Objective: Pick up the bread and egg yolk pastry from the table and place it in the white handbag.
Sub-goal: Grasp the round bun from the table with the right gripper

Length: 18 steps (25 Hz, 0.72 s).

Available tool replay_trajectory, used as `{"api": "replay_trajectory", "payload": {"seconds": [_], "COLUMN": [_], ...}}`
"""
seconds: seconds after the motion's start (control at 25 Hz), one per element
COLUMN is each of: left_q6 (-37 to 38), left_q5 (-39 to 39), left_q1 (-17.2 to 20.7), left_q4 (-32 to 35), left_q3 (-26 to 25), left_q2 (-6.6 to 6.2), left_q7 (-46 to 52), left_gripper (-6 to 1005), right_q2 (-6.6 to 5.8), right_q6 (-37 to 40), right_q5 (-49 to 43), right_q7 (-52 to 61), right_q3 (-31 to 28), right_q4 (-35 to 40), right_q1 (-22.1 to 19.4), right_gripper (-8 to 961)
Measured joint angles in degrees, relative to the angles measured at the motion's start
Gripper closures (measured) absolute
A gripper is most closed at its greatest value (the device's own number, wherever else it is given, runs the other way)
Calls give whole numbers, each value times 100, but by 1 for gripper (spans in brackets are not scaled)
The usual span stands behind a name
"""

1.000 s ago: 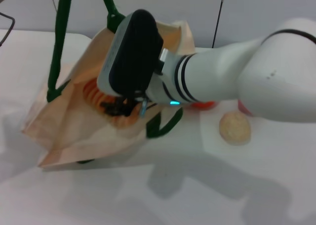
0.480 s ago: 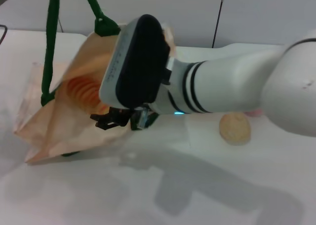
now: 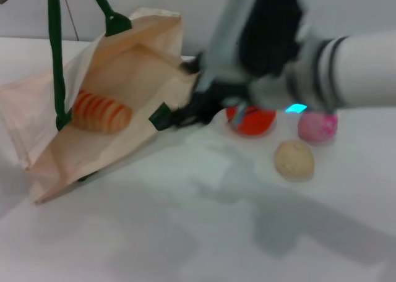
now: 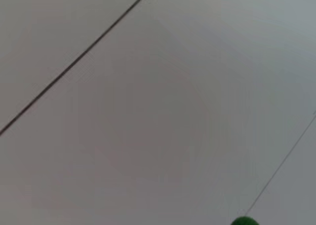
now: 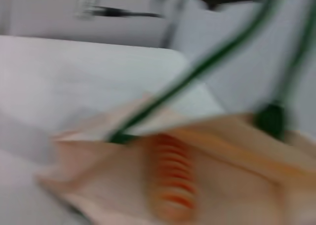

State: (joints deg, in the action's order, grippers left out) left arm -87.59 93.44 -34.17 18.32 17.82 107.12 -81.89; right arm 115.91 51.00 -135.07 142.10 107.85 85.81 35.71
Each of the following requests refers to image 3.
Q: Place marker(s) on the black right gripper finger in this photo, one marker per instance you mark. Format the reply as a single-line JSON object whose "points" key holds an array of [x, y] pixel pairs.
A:
{"points": [[187, 116]]}

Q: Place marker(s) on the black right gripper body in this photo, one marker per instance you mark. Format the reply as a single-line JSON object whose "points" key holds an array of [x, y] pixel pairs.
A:
{"points": [[216, 96]]}

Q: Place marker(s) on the orange striped bread loaf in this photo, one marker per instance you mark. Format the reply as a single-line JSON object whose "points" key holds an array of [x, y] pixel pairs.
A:
{"points": [[102, 115]]}

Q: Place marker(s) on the beige egg yolk pastry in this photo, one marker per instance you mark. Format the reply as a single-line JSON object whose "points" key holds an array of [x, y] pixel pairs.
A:
{"points": [[294, 159]]}

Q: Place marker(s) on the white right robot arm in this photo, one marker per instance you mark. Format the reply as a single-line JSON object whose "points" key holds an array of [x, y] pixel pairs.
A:
{"points": [[346, 71]]}

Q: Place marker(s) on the orange round fruit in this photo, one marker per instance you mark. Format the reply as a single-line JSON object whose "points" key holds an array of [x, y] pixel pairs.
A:
{"points": [[256, 121]]}

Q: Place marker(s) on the pink peach bun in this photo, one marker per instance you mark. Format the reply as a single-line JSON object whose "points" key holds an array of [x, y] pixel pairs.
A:
{"points": [[315, 127]]}

